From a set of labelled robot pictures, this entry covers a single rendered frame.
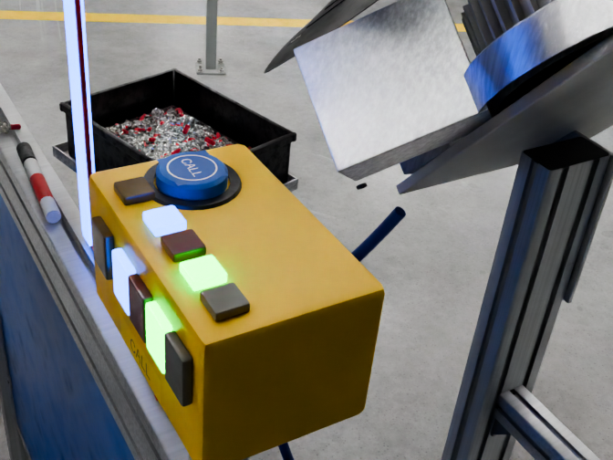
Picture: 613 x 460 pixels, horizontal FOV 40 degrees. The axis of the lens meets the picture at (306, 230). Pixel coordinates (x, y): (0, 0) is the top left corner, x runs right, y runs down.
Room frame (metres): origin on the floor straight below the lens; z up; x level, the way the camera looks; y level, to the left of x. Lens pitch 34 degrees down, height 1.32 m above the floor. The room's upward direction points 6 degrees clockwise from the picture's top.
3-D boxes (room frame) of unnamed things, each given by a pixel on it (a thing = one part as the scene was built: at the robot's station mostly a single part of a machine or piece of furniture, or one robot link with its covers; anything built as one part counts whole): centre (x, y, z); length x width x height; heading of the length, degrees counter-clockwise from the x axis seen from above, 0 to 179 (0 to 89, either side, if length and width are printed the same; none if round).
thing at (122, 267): (0.35, 0.09, 1.04); 0.02 x 0.01 x 0.03; 34
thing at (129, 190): (0.38, 0.10, 1.08); 0.02 x 0.02 x 0.01; 34
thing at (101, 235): (0.37, 0.11, 1.04); 0.02 x 0.01 x 0.03; 34
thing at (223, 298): (0.30, 0.03, 1.08); 0.02 x 0.02 x 0.01; 34
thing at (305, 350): (0.37, 0.04, 1.02); 0.16 x 0.10 x 0.11; 34
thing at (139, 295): (0.33, 0.08, 1.04); 0.02 x 0.01 x 0.03; 34
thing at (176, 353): (0.29, 0.05, 1.04); 0.02 x 0.01 x 0.03; 34
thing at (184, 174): (0.40, 0.07, 1.08); 0.04 x 0.04 x 0.02
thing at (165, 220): (0.36, 0.07, 1.08); 0.02 x 0.02 x 0.01; 34
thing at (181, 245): (0.34, 0.06, 1.08); 0.02 x 0.02 x 0.01; 34
